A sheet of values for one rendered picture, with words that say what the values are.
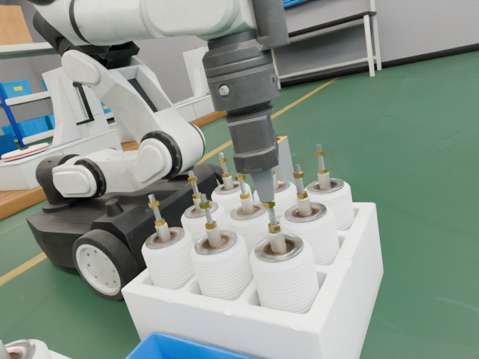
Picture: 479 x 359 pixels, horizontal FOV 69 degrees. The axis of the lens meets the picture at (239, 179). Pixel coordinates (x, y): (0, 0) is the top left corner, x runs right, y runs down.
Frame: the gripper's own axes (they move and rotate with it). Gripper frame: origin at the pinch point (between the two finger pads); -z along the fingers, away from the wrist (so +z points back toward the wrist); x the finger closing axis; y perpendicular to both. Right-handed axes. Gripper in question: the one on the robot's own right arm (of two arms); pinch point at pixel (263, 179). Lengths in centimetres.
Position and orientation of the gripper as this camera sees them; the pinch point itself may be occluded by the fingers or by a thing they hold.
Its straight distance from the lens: 49.6
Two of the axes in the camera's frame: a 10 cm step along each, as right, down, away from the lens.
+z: -2.2, -9.2, -3.1
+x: 1.0, -3.4, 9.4
